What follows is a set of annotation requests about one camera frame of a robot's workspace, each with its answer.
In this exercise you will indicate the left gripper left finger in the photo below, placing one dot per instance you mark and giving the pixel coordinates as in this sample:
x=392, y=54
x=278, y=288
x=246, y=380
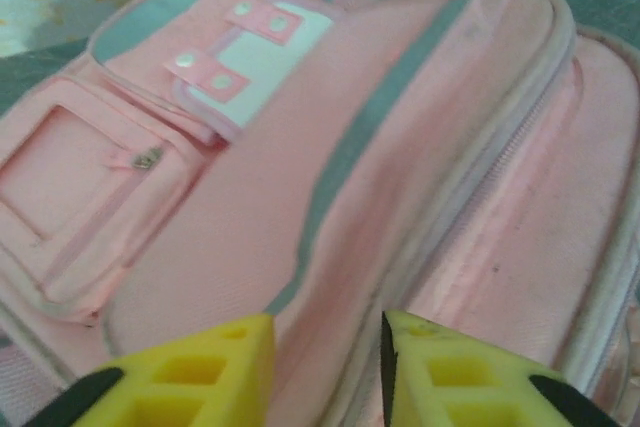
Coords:
x=200, y=387

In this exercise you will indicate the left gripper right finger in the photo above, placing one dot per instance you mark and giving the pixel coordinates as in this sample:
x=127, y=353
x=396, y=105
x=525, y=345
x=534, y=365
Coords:
x=465, y=382

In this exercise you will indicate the pink backpack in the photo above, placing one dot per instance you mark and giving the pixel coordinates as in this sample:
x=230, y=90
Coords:
x=350, y=172

